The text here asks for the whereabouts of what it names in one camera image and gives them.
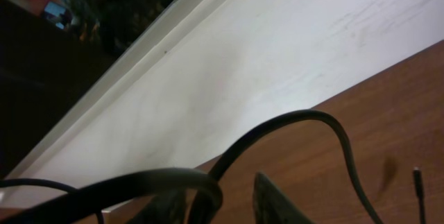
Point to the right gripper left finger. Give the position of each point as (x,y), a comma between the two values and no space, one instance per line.
(166,208)

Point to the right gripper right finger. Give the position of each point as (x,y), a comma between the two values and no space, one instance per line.
(271,205)

